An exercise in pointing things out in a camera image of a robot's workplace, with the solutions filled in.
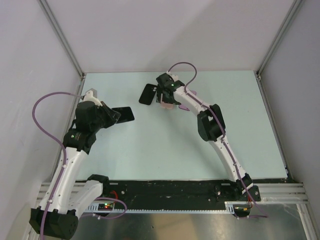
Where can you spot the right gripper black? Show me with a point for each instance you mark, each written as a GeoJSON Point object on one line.
{"type": "Point", "coordinates": [160, 91]}

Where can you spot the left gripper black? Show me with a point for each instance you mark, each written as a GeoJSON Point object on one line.
{"type": "Point", "coordinates": [112, 116]}

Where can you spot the pink phone case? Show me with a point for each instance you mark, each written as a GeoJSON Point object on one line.
{"type": "Point", "coordinates": [165, 105]}

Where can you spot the black phone case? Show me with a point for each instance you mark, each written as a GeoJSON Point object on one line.
{"type": "Point", "coordinates": [148, 94]}

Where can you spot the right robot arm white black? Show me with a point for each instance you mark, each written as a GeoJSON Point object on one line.
{"type": "Point", "coordinates": [210, 127]}

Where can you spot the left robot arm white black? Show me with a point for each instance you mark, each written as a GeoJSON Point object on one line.
{"type": "Point", "coordinates": [59, 212]}

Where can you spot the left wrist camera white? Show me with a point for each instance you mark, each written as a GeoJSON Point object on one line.
{"type": "Point", "coordinates": [91, 96]}

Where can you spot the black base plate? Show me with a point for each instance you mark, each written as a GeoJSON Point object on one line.
{"type": "Point", "coordinates": [176, 195]}

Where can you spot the left controller board with wires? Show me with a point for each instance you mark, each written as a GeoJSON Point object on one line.
{"type": "Point", "coordinates": [109, 204]}

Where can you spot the controller board with wires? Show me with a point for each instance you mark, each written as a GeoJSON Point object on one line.
{"type": "Point", "coordinates": [109, 204]}
{"type": "Point", "coordinates": [243, 211]}

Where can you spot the left aluminium frame post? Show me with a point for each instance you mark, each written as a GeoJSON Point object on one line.
{"type": "Point", "coordinates": [49, 14]}

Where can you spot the aluminium frame post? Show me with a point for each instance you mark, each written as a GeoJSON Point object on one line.
{"type": "Point", "coordinates": [49, 14]}
{"type": "Point", "coordinates": [279, 36]}

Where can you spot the white slotted cable duct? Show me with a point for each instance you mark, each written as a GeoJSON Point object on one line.
{"type": "Point", "coordinates": [227, 208]}

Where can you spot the right controller board with wires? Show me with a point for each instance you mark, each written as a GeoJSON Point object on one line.
{"type": "Point", "coordinates": [243, 211]}

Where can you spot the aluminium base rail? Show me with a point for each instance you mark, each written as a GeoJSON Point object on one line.
{"type": "Point", "coordinates": [273, 193]}

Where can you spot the right aluminium frame post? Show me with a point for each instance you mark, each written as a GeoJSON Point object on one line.
{"type": "Point", "coordinates": [279, 36]}

